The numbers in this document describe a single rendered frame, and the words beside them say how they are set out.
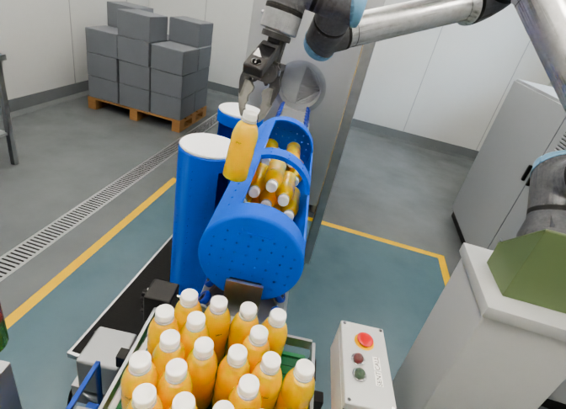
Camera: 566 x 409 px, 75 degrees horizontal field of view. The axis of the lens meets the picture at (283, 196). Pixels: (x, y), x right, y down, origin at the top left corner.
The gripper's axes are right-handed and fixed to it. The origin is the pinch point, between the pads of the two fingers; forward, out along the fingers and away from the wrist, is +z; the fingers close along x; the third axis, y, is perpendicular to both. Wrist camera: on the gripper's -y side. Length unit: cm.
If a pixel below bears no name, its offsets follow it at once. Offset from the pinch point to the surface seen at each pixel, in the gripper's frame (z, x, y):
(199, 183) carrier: 49, 27, 58
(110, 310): 129, 51, 48
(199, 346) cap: 40, -12, -36
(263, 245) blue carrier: 28.7, -14.9, -8.1
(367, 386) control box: 35, -45, -33
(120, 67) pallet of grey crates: 64, 234, 312
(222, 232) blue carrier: 28.9, -4.2, -9.6
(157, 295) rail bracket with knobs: 48, 5, -19
